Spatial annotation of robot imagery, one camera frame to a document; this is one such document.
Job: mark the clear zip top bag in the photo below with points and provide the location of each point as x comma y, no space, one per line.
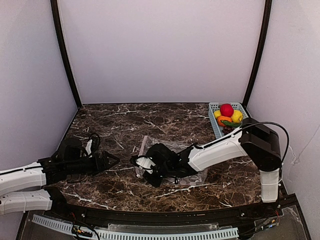
194,180

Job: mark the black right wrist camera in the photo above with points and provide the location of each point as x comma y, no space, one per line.
143,164

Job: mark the black frame post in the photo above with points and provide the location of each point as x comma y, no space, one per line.
259,52
63,52

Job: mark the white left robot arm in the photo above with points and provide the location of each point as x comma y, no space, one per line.
27,188

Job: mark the dark purple grapes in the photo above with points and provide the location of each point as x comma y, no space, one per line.
227,129

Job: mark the black frame post right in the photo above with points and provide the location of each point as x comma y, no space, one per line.
259,52

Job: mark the black front rail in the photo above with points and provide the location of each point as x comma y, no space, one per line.
241,216

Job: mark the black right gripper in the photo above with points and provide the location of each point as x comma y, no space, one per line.
153,178

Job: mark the red apple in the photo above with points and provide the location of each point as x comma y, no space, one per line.
226,110

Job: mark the light blue cable duct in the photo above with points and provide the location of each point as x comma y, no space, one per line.
137,232

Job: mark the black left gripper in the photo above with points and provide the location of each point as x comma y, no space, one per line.
98,162

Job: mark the orange fruit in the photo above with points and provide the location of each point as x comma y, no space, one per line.
223,118

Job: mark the green cucumber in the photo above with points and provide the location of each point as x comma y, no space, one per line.
231,124

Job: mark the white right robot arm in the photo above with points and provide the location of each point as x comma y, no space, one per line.
252,139

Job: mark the black frame post left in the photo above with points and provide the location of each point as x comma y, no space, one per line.
63,52

